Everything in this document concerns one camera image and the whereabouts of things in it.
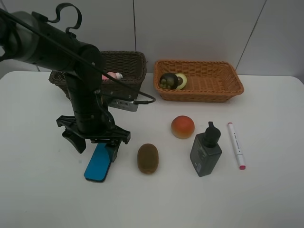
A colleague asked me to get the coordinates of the brown kiwi fruit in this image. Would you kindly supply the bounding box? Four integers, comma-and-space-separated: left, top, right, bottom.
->
137, 143, 159, 174

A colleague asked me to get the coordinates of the black pump bottle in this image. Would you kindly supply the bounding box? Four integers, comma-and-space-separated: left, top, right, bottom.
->
190, 122, 222, 177

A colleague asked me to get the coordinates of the blue whiteboard eraser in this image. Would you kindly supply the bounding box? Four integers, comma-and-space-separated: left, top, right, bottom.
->
84, 144, 112, 183

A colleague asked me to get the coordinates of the black cable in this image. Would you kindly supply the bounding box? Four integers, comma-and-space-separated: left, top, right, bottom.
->
0, 2, 157, 105

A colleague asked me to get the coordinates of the white marker with pink caps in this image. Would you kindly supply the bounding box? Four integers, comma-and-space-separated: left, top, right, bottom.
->
228, 123, 246, 170

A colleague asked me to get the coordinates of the dark purple mangosteen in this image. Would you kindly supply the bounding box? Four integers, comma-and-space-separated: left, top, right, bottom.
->
159, 73, 179, 90

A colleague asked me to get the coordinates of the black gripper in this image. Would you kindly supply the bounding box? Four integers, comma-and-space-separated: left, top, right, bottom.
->
56, 115, 131, 162

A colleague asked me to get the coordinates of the orange peach fruit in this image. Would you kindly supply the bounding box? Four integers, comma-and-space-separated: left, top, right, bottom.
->
171, 115, 195, 139

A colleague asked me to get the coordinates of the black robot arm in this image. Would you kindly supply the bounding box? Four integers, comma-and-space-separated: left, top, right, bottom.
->
0, 10, 131, 162

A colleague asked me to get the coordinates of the halved avocado with pit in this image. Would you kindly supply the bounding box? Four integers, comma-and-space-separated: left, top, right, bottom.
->
175, 73, 188, 90

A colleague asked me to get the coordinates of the dark brown wicker basket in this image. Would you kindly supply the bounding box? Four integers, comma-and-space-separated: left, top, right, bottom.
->
48, 50, 148, 103

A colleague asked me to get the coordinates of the orange wicker basket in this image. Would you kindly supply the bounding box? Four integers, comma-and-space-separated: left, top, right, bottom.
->
153, 60, 244, 103

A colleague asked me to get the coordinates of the pink bottle with white cap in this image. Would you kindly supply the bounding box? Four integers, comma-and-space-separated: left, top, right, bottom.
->
102, 72, 123, 80

